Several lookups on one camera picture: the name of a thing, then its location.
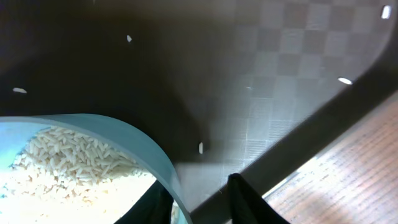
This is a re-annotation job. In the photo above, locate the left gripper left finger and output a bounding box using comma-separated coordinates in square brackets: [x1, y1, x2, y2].
[115, 180, 174, 224]

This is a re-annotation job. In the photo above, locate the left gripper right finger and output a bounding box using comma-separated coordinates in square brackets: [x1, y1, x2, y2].
[227, 173, 289, 224]

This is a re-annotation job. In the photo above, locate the pile of white rice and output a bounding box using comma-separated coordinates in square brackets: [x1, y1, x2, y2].
[1, 126, 156, 224]

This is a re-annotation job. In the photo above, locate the light blue rice bowl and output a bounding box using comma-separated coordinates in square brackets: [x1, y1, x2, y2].
[1, 114, 192, 224]

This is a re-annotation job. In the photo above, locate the brown serving tray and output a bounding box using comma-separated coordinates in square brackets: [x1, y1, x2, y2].
[1, 1, 397, 223]

